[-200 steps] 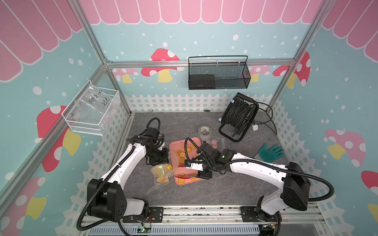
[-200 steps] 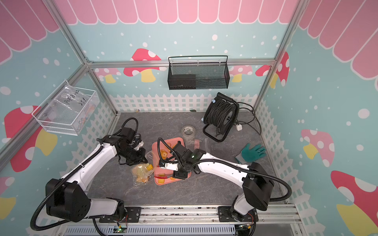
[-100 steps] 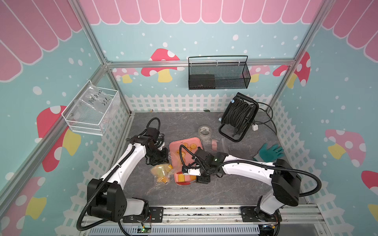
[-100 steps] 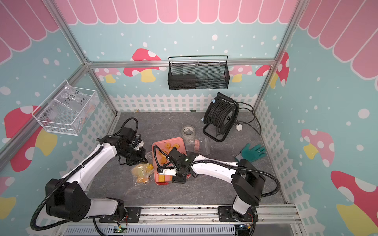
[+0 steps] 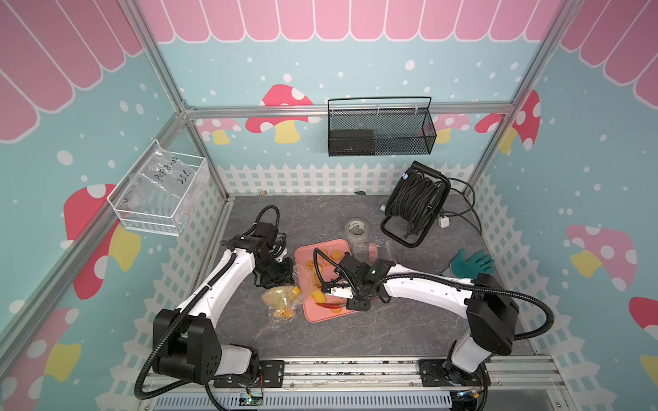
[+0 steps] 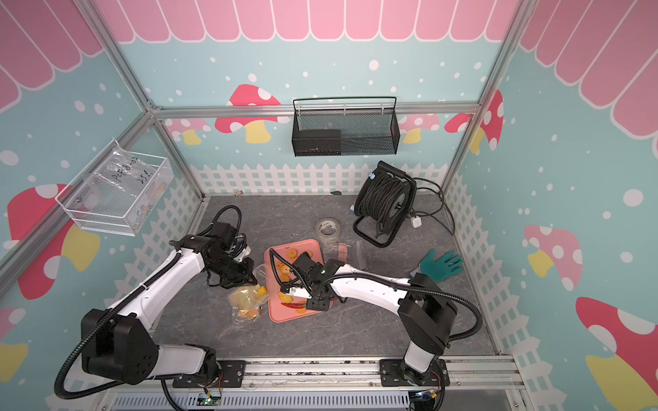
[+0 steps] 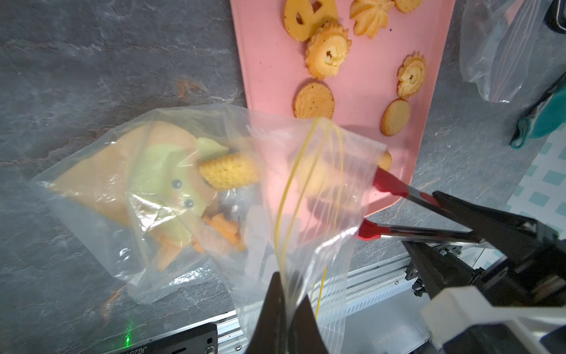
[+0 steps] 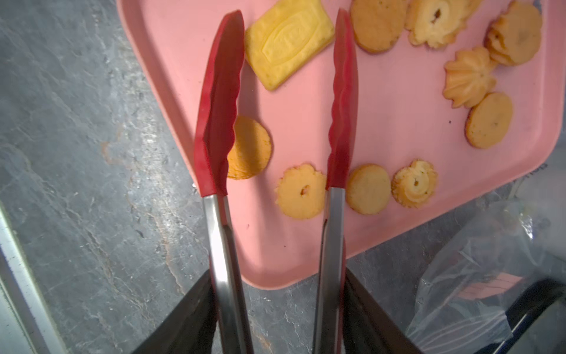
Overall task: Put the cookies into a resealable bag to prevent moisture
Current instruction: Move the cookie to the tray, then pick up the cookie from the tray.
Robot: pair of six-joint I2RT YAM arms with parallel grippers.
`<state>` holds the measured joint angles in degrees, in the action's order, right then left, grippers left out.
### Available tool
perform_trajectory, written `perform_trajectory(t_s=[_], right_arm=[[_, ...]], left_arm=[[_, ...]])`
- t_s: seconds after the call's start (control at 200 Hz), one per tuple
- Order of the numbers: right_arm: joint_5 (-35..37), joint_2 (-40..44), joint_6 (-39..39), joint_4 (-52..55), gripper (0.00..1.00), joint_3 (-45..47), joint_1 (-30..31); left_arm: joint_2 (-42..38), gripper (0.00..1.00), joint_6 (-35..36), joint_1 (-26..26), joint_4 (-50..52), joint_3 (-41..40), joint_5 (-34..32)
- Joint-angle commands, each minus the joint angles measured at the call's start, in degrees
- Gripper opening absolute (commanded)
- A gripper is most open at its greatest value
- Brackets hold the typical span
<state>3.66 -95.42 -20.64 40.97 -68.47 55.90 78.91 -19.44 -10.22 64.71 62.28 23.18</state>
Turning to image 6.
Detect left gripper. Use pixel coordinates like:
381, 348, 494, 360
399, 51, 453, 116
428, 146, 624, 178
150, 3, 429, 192
206, 253, 258, 289

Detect red metal tongs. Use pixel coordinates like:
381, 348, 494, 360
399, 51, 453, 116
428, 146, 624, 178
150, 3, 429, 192
281, 301, 307, 313

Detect clear resealable bag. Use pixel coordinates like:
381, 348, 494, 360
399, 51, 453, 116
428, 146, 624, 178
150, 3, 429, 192
227, 265, 271, 324

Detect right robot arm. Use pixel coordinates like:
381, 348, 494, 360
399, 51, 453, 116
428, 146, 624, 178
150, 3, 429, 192
267, 248, 483, 386

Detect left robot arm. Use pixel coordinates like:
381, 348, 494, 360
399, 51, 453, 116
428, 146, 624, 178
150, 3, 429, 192
53, 205, 257, 400

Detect small clear zip bag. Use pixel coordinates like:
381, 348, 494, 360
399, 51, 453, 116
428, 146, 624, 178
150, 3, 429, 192
336, 240, 368, 271

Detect pink plastic tray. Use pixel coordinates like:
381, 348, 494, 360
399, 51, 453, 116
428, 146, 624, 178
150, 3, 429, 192
263, 238, 335, 324

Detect clear tape roll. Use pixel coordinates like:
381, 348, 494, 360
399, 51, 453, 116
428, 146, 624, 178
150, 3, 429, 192
315, 219, 341, 246

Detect white power plug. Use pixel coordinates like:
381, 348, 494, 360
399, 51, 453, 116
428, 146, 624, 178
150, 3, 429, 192
411, 216, 423, 229

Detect green rubber glove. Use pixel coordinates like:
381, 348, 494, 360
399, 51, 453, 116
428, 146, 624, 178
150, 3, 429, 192
409, 249, 464, 283

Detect black cable reel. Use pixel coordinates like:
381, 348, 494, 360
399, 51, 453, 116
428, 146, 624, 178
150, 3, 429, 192
352, 161, 417, 248

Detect clear wire wall basket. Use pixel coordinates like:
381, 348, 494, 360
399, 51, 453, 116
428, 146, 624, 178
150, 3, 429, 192
55, 140, 174, 236

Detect black mesh wall basket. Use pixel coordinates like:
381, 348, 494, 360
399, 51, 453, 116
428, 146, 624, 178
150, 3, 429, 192
291, 96, 400, 157

